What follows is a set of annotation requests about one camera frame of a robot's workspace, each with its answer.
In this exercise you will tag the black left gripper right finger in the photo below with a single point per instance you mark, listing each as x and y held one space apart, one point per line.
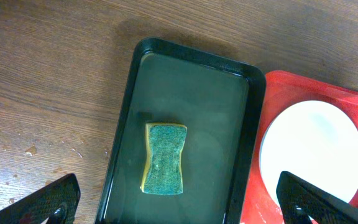
302 202

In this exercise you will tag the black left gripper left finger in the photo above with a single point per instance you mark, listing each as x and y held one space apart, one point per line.
55 203

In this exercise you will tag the white plate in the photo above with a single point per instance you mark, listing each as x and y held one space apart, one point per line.
315 141

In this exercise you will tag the green yellow sponge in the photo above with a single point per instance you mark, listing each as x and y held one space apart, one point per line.
164 143

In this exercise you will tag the red plastic tray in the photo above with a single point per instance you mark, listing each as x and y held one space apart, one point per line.
283 90

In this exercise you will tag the black plastic tray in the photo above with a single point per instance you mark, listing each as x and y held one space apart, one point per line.
219 100

